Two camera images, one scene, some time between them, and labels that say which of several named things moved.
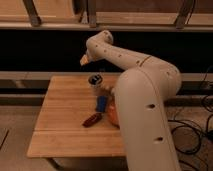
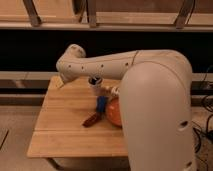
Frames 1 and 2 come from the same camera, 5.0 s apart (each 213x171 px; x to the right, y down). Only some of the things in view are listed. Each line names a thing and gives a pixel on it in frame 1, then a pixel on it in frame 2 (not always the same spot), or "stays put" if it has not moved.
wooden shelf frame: x=107 y=15 stays put
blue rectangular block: x=101 y=103 stays put
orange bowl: x=113 y=114 stays put
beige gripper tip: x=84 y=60 -> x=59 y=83
